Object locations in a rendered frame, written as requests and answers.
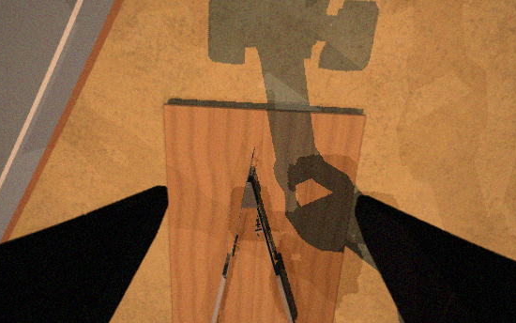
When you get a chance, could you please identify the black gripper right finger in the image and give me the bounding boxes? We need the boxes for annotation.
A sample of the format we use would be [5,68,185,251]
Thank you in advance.
[354,195,516,323]

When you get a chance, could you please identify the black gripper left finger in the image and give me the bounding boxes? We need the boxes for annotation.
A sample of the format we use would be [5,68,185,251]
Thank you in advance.
[0,185,169,323]

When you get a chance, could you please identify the wooden board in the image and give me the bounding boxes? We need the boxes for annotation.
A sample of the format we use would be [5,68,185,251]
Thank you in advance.
[163,103,367,323]

